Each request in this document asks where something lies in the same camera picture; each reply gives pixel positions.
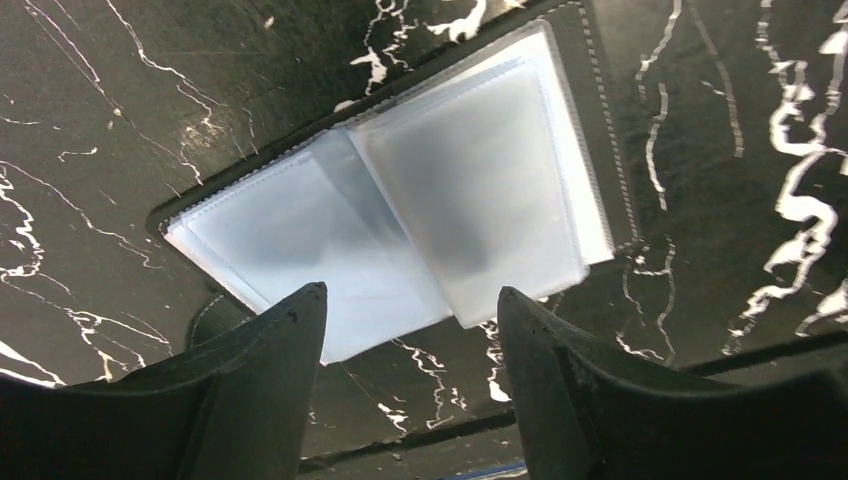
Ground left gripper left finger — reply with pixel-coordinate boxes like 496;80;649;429
1;282;327;479

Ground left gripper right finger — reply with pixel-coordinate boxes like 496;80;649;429
497;287;847;479

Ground black leather card holder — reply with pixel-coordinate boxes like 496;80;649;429
148;1;638;364

